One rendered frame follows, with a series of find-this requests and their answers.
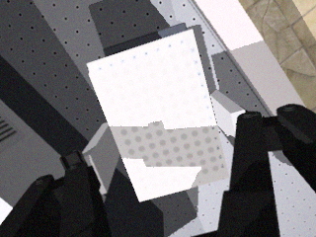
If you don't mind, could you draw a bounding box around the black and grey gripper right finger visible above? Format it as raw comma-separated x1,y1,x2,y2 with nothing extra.
208,89,316,237

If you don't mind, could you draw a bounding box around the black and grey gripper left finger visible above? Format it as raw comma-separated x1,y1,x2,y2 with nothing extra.
0,122,120,237

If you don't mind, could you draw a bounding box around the white benchtop lab instrument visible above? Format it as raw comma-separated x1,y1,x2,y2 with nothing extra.
0,55,164,237

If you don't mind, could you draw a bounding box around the white well pcr plate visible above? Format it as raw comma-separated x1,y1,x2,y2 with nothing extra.
87,29,229,201

